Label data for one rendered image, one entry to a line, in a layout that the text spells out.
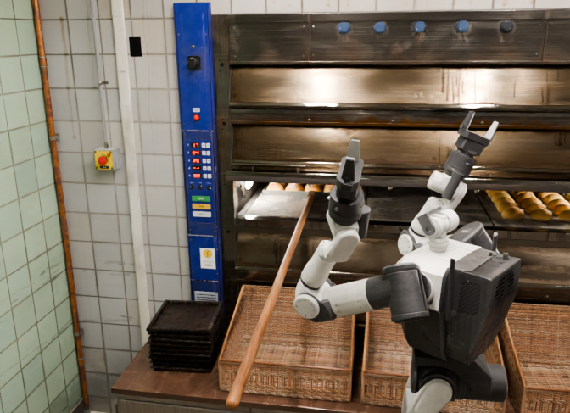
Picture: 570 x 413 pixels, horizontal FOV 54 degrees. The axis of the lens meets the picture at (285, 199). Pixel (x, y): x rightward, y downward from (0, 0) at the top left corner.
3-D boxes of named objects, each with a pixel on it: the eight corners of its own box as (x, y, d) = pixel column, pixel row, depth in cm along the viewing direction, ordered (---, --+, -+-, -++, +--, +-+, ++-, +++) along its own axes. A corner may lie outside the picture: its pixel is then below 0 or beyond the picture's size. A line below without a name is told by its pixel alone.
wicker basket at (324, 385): (243, 333, 280) (241, 282, 273) (356, 342, 272) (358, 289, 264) (217, 392, 234) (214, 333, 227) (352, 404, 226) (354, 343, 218)
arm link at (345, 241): (334, 209, 151) (314, 244, 159) (343, 231, 145) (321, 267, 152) (355, 214, 154) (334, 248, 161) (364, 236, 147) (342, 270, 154)
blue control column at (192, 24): (269, 278, 483) (264, 16, 423) (287, 280, 480) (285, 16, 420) (198, 426, 300) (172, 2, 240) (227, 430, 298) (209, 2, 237)
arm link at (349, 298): (321, 308, 174) (386, 295, 162) (305, 332, 164) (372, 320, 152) (306, 276, 172) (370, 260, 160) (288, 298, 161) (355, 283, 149)
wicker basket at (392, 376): (364, 343, 271) (366, 290, 263) (486, 353, 261) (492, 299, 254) (359, 405, 225) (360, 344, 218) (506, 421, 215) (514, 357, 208)
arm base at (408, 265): (403, 324, 158) (439, 317, 152) (379, 326, 149) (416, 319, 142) (393, 271, 163) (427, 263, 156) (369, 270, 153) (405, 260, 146)
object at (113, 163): (102, 166, 271) (99, 146, 268) (121, 167, 269) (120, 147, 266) (94, 170, 264) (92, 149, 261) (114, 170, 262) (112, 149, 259)
